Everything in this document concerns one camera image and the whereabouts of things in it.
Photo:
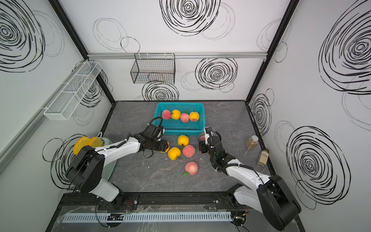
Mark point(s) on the right yellow toast slice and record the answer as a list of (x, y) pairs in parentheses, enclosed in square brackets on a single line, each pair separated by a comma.
[(96, 142)]

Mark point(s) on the yellow peach top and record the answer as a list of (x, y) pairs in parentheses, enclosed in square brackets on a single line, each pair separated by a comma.
[(183, 141)]

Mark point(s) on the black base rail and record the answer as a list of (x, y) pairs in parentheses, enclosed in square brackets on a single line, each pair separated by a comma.
[(132, 200)]

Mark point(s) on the yellow red peach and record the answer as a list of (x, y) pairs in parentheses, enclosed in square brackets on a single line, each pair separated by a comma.
[(194, 116)]

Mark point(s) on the white slotted cable duct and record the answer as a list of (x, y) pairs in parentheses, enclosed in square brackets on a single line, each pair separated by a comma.
[(147, 217)]

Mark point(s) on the black wire wall basket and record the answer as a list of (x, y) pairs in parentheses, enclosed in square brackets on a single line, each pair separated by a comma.
[(153, 67)]

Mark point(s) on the teal plastic basket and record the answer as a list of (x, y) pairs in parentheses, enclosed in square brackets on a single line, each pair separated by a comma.
[(177, 127)]

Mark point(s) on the mint green toaster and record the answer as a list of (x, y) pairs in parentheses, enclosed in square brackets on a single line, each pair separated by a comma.
[(108, 169)]

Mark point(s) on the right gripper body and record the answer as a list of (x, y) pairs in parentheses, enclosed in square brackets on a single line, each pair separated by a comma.
[(212, 156)]

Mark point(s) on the pink peach bottom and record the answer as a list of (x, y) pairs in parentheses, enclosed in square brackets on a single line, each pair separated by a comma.
[(191, 169)]

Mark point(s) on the brown spice jar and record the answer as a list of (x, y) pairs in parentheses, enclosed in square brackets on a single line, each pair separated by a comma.
[(252, 142)]

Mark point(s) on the left yellow toast slice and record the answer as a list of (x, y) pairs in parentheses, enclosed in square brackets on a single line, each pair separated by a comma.
[(82, 142)]

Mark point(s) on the yellow toast slice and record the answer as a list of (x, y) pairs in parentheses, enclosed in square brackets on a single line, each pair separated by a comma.
[(82, 142), (96, 142)]

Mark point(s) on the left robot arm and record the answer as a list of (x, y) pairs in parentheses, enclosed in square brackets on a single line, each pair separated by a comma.
[(85, 171)]

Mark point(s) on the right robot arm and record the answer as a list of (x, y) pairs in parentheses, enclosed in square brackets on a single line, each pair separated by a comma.
[(255, 185)]

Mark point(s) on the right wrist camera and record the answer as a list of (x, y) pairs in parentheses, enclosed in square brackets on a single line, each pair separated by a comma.
[(207, 134)]

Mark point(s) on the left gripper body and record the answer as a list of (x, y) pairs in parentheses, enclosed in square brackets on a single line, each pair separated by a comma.
[(157, 145)]

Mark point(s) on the white mesh wall shelf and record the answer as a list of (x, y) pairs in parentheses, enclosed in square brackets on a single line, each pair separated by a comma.
[(81, 89)]

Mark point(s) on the beige spice jar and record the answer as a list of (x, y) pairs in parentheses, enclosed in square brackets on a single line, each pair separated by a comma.
[(263, 157)]

